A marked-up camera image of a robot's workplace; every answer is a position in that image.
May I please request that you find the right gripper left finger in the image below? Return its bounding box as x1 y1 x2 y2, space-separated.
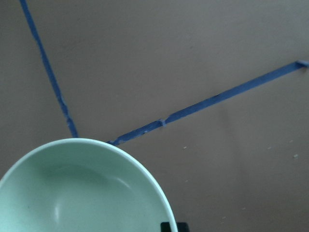
160 222 171 232

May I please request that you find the green bowl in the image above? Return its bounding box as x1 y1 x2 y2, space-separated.
0 138 178 232

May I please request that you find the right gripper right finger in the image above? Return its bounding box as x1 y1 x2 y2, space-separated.
177 222 189 232

